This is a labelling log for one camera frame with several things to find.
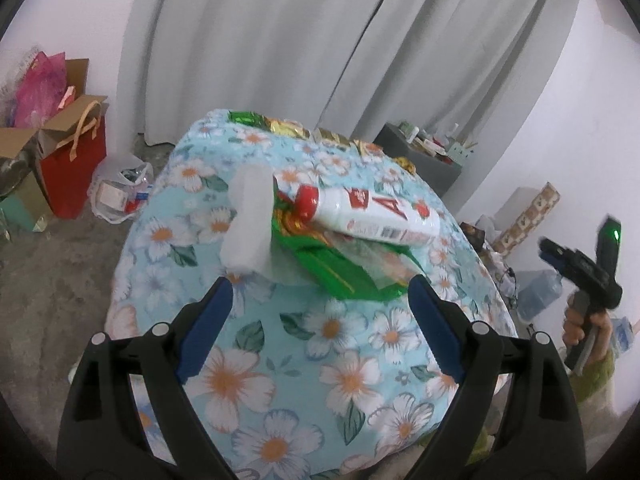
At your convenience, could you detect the white tissue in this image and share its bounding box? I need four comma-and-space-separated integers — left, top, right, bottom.
220, 165, 311, 286

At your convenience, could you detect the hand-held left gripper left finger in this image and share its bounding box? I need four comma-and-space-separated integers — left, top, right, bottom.
57, 276, 238, 480

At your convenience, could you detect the blue dispenser water bottle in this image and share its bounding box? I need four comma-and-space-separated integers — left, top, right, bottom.
611, 316, 638, 358

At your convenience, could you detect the teal box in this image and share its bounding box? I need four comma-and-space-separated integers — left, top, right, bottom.
0, 170, 53, 233

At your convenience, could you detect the person's right hand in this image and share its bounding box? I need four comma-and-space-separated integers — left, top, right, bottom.
561, 304, 615, 361

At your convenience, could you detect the green foil packet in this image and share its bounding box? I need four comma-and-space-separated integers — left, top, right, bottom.
227, 109, 266, 128

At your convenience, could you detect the white bag with items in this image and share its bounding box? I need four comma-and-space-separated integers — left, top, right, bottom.
89, 154, 155, 225

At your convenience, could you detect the upright white plastic bag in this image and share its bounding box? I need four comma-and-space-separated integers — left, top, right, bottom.
475, 215, 506, 241

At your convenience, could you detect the green yellow snack wrapper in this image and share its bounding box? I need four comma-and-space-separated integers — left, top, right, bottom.
267, 192, 426, 302

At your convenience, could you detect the crumpled white plastic bag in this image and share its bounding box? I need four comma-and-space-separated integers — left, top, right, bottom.
487, 247, 521, 301

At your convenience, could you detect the open cardboard box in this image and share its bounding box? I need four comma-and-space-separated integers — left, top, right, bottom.
0, 57, 108, 196

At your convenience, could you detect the blue water jug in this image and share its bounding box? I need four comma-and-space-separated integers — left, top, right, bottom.
515, 267, 563, 323

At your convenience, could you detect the grey cabinet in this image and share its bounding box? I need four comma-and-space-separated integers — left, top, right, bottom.
372, 122, 463, 201

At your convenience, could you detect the dark brown box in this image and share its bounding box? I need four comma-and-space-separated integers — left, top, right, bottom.
462, 225, 488, 251

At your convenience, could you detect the patterned long box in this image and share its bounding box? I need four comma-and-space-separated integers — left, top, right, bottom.
492, 182, 561, 256

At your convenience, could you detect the person's right forearm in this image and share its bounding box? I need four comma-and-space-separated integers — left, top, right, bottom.
567, 347, 631, 418

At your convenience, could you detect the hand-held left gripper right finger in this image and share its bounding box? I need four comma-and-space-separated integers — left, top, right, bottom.
400, 275, 587, 480

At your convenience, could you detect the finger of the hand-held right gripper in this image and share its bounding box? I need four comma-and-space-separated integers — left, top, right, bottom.
538, 236, 583, 261
542, 254, 581, 283

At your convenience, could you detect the white curtain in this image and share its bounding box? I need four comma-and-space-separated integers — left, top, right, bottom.
117, 0, 556, 148

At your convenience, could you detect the clear plastic wrapper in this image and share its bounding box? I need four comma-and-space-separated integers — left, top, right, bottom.
345, 237, 423, 288

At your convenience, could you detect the pink gift bag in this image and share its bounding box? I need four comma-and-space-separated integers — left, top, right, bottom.
12, 50, 68, 128

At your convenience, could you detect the red gift bag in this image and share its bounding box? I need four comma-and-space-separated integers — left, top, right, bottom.
39, 100, 108, 220

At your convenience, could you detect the white bottle red cap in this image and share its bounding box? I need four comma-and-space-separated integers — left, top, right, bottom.
292, 184, 443, 247

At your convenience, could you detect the floral blue blanket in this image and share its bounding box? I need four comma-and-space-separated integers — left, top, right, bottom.
105, 107, 521, 480

